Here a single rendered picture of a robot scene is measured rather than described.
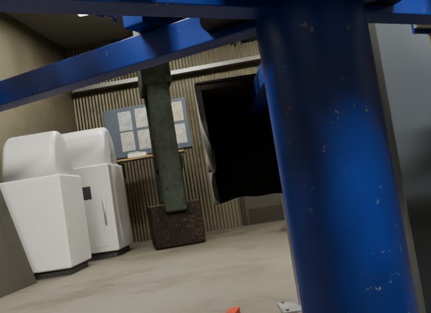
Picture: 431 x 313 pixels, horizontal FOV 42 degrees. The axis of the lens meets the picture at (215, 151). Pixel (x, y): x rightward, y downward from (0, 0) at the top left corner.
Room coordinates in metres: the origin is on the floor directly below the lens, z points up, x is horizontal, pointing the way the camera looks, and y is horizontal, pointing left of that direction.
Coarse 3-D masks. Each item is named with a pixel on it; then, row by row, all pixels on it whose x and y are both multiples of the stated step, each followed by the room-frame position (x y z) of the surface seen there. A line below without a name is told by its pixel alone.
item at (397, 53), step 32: (384, 32) 2.05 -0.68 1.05; (384, 64) 2.05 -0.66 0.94; (416, 64) 2.04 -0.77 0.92; (384, 96) 2.10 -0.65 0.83; (416, 96) 2.04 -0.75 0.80; (416, 128) 2.04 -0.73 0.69; (416, 160) 2.04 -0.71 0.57; (416, 192) 2.04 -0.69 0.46; (416, 224) 2.05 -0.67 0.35; (416, 256) 2.05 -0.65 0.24; (416, 288) 2.14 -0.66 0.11
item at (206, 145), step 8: (200, 88) 1.90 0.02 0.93; (200, 96) 1.90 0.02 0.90; (200, 104) 1.90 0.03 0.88; (200, 112) 1.90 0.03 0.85; (200, 120) 1.94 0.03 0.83; (208, 136) 1.90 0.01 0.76; (208, 144) 1.94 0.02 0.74; (208, 152) 1.96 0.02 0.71; (208, 160) 2.00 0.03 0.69; (208, 168) 2.04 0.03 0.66; (216, 168) 2.15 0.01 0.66; (216, 184) 2.30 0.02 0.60; (216, 192) 2.28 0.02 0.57; (216, 200) 2.33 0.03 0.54
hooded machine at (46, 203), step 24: (24, 144) 5.64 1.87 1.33; (48, 144) 5.61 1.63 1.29; (24, 168) 5.58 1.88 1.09; (48, 168) 5.56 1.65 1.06; (72, 168) 6.13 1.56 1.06; (24, 192) 5.52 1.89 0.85; (48, 192) 5.51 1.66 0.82; (72, 192) 5.87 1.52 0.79; (24, 216) 5.52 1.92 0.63; (48, 216) 5.51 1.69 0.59; (72, 216) 5.76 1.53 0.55; (24, 240) 5.52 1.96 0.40; (48, 240) 5.51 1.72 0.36; (72, 240) 5.65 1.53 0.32; (48, 264) 5.51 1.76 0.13; (72, 264) 5.55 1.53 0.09
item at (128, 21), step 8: (112, 16) 1.18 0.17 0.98; (128, 16) 1.12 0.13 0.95; (136, 16) 1.11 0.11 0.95; (128, 24) 1.12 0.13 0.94; (136, 24) 1.12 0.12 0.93; (144, 24) 1.12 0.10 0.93; (152, 24) 1.14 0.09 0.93; (160, 24) 1.16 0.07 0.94; (144, 32) 1.18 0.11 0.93; (248, 40) 1.38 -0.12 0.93
